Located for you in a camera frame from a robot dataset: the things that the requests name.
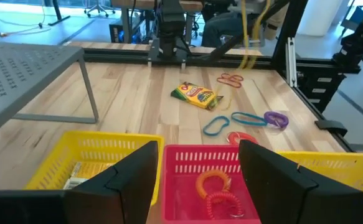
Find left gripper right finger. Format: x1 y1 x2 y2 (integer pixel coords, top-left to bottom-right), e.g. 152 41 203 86
239 140 350 224

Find yellow rubber band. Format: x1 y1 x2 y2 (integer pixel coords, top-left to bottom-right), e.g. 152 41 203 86
220 0 272 112

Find black stand pole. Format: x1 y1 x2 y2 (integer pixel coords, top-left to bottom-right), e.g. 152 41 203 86
43 0 72 27

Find silver aluminium bracket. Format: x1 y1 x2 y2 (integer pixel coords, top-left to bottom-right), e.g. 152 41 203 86
285 37 298 88

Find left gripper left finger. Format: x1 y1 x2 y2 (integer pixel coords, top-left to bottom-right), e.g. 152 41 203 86
64 141 159 224

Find yellow green crayon box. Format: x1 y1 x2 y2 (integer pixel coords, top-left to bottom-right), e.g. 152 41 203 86
170 82 224 110

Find grey office chair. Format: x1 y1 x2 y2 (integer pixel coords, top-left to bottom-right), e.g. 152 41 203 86
83 0 116 19

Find black computer tower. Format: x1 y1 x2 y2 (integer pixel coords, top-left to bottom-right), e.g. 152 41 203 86
108 17 133 44

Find wooden desk grey legs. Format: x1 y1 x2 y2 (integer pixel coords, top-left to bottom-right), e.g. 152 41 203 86
111 0 204 44

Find red rubber band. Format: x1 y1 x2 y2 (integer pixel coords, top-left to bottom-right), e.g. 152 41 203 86
216 77 243 89
220 73 245 82

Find blue rubber band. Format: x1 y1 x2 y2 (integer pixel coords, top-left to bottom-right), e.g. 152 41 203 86
230 111 268 127
202 115 231 137

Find red orange coil wristband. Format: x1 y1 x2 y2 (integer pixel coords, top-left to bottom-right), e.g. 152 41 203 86
226 131 259 146
205 191 244 220

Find grey perforated metal shelf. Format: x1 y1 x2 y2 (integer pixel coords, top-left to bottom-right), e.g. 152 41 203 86
0 41 100 142

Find purple coil wristband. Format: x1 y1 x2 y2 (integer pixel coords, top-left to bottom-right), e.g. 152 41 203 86
263 111 290 129

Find black table edge clamp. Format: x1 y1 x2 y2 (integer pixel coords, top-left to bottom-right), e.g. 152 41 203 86
314 119 349 138

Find yellow plastic basket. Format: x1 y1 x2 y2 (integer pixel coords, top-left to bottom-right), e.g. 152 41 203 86
276 151 363 192
24 130 166 206

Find red plastic basket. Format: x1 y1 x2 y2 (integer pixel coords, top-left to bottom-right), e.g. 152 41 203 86
161 144 262 224

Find yellow package white label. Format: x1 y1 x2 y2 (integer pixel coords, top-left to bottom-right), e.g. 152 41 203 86
63 161 115 190

